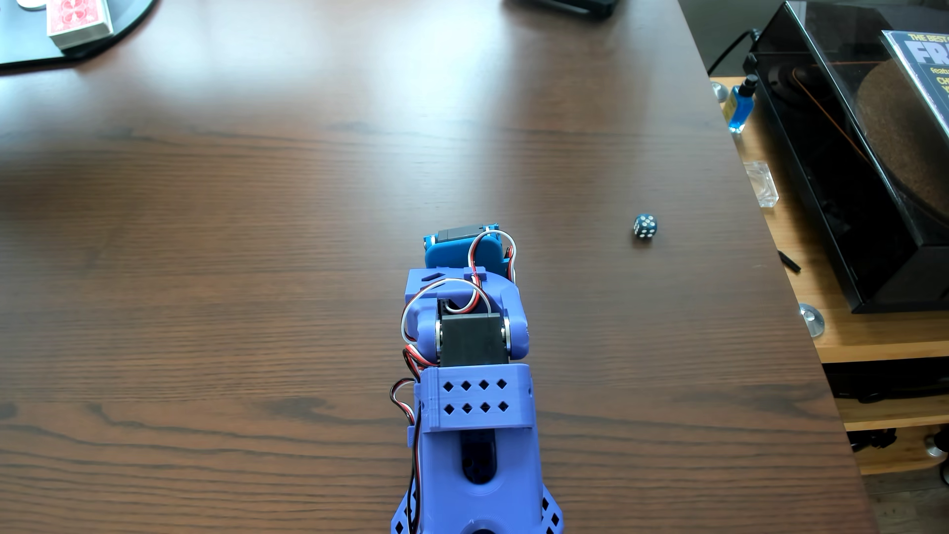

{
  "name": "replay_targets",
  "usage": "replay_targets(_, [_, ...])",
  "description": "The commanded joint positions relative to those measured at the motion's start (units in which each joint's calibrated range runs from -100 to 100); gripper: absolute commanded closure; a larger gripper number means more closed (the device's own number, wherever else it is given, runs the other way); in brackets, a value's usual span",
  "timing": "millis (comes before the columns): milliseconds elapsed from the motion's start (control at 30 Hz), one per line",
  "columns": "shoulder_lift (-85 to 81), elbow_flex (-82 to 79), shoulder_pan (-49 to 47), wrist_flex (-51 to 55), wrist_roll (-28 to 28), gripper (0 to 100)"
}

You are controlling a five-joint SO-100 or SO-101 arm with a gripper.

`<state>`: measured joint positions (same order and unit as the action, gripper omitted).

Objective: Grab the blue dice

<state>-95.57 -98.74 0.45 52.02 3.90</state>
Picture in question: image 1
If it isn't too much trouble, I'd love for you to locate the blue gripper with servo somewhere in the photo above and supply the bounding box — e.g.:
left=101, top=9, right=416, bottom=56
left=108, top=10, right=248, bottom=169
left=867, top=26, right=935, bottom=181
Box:
left=423, top=224, right=517, bottom=283

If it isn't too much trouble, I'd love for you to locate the flat black device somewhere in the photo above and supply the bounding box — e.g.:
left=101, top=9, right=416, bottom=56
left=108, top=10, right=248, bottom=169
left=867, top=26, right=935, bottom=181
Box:
left=512, top=0, right=620, bottom=20

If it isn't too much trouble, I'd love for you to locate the clear plastic piece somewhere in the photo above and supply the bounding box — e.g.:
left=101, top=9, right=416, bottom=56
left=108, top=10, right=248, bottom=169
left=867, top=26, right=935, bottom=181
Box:
left=743, top=161, right=781, bottom=209

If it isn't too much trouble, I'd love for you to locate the small blue liquid bottle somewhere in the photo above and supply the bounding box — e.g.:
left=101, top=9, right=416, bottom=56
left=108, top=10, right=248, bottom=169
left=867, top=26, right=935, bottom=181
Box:
left=727, top=74, right=760, bottom=135

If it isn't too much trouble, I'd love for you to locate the black turntable with dust cover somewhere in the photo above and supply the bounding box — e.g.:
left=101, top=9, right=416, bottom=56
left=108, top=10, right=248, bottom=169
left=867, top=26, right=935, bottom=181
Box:
left=743, top=0, right=949, bottom=314

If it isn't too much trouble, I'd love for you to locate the light wooden shelf unit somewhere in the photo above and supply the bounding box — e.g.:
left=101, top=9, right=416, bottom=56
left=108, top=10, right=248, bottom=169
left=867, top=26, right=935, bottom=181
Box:
left=709, top=76, right=949, bottom=477

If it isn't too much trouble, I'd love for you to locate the red playing card box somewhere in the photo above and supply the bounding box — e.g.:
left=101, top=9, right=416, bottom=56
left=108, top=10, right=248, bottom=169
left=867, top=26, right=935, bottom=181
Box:
left=46, top=0, right=115, bottom=50

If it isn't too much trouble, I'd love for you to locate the black device under shelf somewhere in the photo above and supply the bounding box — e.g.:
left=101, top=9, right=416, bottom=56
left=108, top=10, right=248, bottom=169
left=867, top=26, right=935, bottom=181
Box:
left=824, top=357, right=949, bottom=404

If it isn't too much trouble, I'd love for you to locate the black round mat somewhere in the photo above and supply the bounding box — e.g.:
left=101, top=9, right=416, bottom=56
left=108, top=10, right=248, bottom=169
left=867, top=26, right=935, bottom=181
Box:
left=0, top=0, right=158, bottom=69

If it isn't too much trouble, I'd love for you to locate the red white black servo cable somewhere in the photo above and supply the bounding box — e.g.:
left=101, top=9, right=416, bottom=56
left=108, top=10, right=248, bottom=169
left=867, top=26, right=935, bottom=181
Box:
left=390, top=345, right=438, bottom=534
left=468, top=229, right=518, bottom=283
left=400, top=277, right=493, bottom=344

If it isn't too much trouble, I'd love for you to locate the black power cable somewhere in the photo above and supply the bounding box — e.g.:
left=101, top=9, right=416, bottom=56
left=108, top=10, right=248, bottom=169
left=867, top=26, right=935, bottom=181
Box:
left=706, top=28, right=762, bottom=77

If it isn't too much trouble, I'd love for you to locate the blue record album sleeve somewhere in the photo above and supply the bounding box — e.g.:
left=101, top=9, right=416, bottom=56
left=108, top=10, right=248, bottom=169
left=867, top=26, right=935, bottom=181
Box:
left=881, top=30, right=949, bottom=142

